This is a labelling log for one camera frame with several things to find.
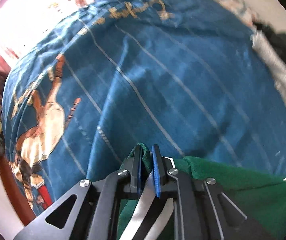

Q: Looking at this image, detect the green white varsity jacket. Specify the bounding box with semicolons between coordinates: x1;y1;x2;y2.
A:
116;142;286;240

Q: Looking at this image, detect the blue striped bed sheet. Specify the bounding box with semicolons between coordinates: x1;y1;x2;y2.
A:
2;0;286;215

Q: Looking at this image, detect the grey folded garment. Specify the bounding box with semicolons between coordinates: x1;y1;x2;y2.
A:
251;30;286;106

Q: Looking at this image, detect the plaid checkered blanket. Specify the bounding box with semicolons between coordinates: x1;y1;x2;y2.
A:
214;0;259;28

